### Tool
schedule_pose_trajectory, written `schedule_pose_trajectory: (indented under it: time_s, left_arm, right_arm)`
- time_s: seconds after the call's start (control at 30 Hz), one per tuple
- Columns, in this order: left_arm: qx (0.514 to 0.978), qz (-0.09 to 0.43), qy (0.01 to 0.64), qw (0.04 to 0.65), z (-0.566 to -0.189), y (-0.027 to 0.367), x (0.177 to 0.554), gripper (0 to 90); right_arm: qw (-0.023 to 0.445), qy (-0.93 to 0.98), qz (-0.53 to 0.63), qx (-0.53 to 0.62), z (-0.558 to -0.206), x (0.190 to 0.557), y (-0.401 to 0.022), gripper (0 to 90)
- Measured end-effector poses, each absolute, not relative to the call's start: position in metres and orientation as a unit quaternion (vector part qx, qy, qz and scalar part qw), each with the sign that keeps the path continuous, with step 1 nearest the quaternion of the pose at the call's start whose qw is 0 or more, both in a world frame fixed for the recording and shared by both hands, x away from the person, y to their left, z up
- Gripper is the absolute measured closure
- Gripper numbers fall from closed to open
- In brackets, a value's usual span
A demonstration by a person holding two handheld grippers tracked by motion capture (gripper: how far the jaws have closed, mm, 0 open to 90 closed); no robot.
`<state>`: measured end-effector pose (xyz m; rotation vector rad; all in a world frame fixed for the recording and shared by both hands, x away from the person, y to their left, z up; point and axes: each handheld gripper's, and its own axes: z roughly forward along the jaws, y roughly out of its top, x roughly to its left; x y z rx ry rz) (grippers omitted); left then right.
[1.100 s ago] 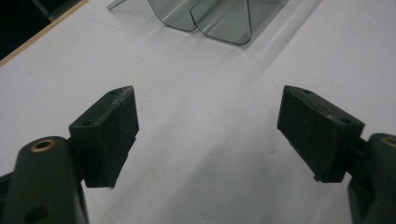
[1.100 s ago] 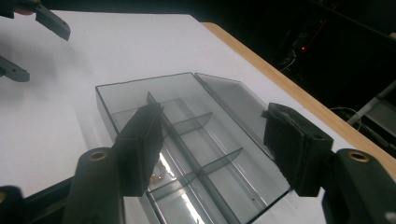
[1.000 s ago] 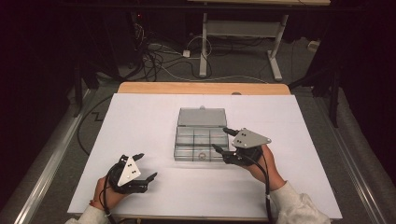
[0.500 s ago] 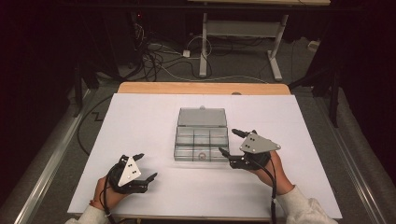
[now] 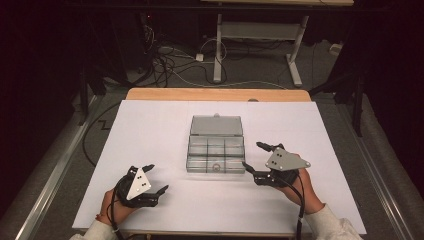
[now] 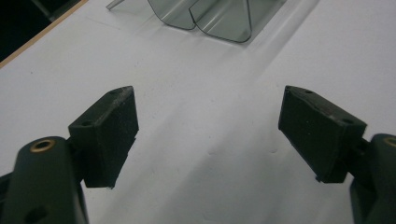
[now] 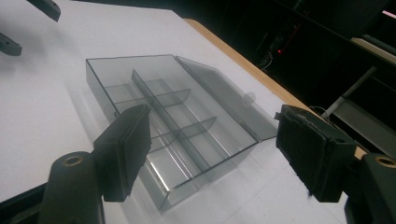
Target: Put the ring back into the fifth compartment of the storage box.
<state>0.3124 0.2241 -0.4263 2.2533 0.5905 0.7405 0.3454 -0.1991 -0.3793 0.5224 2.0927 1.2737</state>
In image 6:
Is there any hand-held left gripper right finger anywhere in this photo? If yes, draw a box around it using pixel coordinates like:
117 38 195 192
277 85 369 185

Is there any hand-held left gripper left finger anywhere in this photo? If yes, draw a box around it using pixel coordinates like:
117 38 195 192
67 85 140 189

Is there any clear compartment storage box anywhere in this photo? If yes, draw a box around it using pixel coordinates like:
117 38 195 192
106 0 288 44

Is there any wooden table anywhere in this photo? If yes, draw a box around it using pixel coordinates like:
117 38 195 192
0 0 90 70

